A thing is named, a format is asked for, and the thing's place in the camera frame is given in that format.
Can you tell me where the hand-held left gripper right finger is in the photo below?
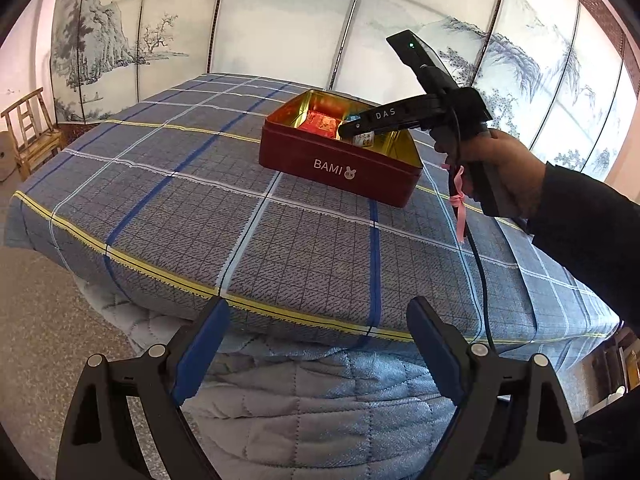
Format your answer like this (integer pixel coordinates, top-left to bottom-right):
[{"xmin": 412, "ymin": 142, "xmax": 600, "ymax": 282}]
[{"xmin": 406, "ymin": 296, "xmax": 586, "ymax": 480}]

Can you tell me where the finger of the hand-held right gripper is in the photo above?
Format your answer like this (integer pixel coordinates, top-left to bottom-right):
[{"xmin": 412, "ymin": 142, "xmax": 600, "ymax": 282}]
[{"xmin": 337, "ymin": 101, "xmax": 418, "ymax": 141}]

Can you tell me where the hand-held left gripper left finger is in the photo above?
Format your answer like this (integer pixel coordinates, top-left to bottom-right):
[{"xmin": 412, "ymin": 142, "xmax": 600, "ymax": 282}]
[{"xmin": 57, "ymin": 296, "xmax": 232, "ymax": 480}]

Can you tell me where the red snack packet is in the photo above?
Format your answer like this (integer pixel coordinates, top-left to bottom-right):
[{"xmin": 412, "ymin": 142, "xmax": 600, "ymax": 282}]
[{"xmin": 299, "ymin": 108, "xmax": 351, "ymax": 138}]

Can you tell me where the red tin box gold interior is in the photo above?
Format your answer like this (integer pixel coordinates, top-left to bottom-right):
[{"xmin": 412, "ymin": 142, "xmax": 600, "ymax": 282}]
[{"xmin": 258, "ymin": 89, "xmax": 423, "ymax": 209}]

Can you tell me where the person's right forearm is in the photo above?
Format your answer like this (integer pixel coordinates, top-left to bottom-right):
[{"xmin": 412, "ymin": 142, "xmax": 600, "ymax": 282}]
[{"xmin": 522, "ymin": 162, "xmax": 640, "ymax": 361}]

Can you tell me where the person's right hand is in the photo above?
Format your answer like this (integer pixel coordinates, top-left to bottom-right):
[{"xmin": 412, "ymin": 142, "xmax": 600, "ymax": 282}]
[{"xmin": 432, "ymin": 129, "xmax": 548, "ymax": 233}]

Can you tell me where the pink ribbon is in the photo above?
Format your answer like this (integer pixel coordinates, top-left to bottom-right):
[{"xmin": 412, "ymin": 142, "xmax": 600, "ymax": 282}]
[{"xmin": 442, "ymin": 160, "xmax": 471, "ymax": 246}]

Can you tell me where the grey blue quilted pad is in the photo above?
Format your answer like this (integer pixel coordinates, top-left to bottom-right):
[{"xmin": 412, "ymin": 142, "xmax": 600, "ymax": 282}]
[{"xmin": 75, "ymin": 275, "xmax": 501, "ymax": 480}]

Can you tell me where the painted landscape folding screen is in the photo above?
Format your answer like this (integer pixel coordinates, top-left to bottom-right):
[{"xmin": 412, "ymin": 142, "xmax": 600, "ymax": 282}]
[{"xmin": 50, "ymin": 0, "xmax": 640, "ymax": 183}]

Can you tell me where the bamboo chair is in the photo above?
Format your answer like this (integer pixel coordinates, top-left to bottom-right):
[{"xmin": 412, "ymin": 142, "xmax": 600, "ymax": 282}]
[{"xmin": 0, "ymin": 87, "xmax": 65, "ymax": 181}]

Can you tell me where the round wooden disc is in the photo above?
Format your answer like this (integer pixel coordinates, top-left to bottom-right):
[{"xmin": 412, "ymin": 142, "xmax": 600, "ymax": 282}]
[{"xmin": 0, "ymin": 132, "xmax": 17, "ymax": 182}]

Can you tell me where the black cable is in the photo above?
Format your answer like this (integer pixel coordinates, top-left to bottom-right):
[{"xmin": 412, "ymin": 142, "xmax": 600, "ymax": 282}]
[{"xmin": 462, "ymin": 195, "xmax": 498, "ymax": 356}]

